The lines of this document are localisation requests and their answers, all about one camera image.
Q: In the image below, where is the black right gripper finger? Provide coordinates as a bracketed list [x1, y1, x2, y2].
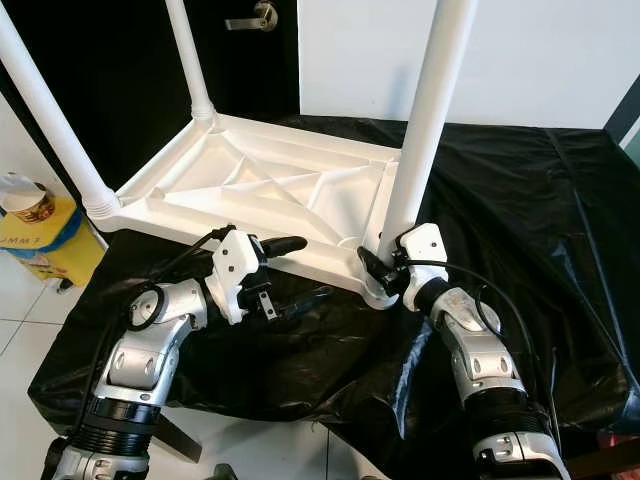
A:
[356, 245, 397, 296]

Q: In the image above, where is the white plastic table leg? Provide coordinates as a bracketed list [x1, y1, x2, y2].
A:
[0, 8, 122, 223]
[374, 0, 480, 263]
[164, 0, 217, 124]

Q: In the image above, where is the black plastic table sheet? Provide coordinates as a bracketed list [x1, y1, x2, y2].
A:
[27, 113, 640, 480]

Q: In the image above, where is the brown wooden table leg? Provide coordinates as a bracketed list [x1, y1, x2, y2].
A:
[150, 410, 207, 464]
[570, 440, 640, 480]

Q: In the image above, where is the yellow cardboard box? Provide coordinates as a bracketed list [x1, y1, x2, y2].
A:
[0, 200, 107, 288]

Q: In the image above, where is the black door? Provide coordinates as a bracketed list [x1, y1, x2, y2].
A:
[5, 0, 301, 249]

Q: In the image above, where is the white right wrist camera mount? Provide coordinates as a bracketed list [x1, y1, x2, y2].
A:
[400, 223, 450, 313]

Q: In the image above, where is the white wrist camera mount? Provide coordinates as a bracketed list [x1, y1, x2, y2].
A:
[400, 223, 450, 313]
[204, 228, 270, 328]

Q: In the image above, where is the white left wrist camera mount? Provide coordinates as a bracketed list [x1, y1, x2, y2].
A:
[204, 228, 270, 328]

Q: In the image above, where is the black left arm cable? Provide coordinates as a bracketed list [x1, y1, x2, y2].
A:
[75, 224, 236, 451]

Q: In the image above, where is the metal door handle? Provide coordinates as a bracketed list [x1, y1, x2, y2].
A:
[226, 0, 280, 33]

